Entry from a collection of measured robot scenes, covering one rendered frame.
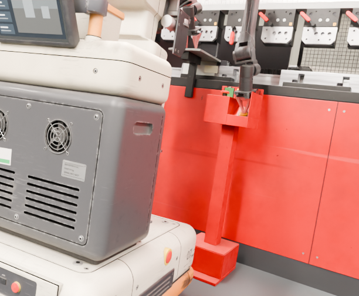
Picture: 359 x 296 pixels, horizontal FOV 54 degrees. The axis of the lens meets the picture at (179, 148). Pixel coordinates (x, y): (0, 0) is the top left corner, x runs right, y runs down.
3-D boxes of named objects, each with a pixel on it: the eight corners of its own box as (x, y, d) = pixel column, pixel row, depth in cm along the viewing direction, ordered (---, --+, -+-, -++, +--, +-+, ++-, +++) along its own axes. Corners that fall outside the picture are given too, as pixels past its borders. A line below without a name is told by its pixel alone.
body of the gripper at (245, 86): (256, 93, 155) (257, 76, 153) (248, 97, 147) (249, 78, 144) (241, 92, 158) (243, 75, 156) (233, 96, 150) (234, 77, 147)
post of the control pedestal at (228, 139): (203, 242, 162) (222, 124, 157) (209, 238, 167) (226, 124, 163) (215, 245, 159) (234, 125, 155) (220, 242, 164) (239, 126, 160)
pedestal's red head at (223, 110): (203, 121, 156) (209, 80, 155) (216, 123, 170) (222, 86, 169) (246, 127, 147) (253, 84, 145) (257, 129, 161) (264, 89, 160)
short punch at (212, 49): (198, 59, 200) (200, 41, 199) (200, 59, 202) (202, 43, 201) (214, 60, 196) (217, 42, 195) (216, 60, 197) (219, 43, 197)
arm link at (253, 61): (232, 50, 148) (251, 47, 144) (241, 49, 158) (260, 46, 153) (235, 80, 151) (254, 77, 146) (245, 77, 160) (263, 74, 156)
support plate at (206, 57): (168, 49, 178) (168, 47, 178) (191, 60, 202) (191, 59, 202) (200, 50, 170) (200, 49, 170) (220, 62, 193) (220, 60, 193)
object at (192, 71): (175, 94, 179) (182, 50, 177) (189, 97, 191) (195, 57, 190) (182, 94, 177) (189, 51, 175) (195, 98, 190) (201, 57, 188)
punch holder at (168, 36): (160, 39, 208) (164, 10, 207) (167, 43, 216) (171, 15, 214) (182, 39, 201) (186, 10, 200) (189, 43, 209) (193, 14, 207)
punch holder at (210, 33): (190, 40, 199) (195, 10, 197) (196, 43, 206) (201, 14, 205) (214, 40, 192) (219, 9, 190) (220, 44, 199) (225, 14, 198)
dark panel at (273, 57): (139, 81, 281) (146, 24, 277) (141, 81, 283) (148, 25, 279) (283, 95, 228) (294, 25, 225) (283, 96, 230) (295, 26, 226)
